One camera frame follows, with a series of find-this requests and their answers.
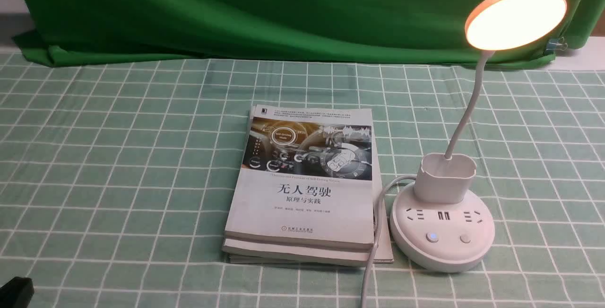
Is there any blue binder clip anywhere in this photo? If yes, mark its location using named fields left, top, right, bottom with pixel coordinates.
left=544, top=37, right=568, bottom=55

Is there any black object bottom left corner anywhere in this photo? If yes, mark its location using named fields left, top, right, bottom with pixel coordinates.
left=0, top=276, right=35, bottom=308

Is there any white lamp power cable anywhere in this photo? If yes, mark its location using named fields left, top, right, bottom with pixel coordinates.
left=360, top=175, right=417, bottom=308

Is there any green backdrop cloth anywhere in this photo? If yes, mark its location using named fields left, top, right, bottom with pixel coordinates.
left=14, top=0, right=604, bottom=68

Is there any green checked tablecloth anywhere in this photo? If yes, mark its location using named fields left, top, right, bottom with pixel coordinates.
left=0, top=51, right=605, bottom=308

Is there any top self-driving textbook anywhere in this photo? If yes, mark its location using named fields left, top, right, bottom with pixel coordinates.
left=225, top=105, right=375, bottom=250

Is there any bottom book under textbook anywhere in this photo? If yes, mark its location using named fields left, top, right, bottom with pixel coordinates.
left=222, top=239, right=370, bottom=267

